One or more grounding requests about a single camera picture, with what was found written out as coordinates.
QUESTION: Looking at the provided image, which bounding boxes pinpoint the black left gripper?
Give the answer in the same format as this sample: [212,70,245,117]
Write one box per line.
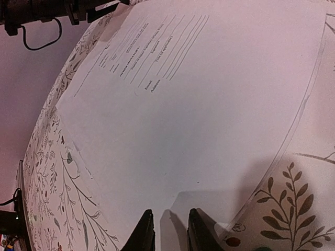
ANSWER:
[1,0,130,36]

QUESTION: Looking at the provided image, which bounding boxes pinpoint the aluminium front rail frame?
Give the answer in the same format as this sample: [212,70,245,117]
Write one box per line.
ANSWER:
[17,160,35,251]

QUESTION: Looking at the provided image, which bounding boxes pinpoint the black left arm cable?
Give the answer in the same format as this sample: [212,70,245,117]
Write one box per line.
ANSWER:
[20,18,62,51]

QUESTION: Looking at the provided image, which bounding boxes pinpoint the floral patterned table mat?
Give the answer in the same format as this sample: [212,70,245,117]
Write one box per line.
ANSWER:
[23,1,334,250]

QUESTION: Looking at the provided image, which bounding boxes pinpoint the white printed paper sheet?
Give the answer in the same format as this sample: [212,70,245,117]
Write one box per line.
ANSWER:
[57,1,325,236]

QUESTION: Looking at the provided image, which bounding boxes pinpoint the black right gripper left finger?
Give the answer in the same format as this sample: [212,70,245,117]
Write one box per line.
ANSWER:
[121,209,155,251]

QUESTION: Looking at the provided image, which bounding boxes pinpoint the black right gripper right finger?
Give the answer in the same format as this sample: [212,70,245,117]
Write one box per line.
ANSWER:
[187,209,224,251]

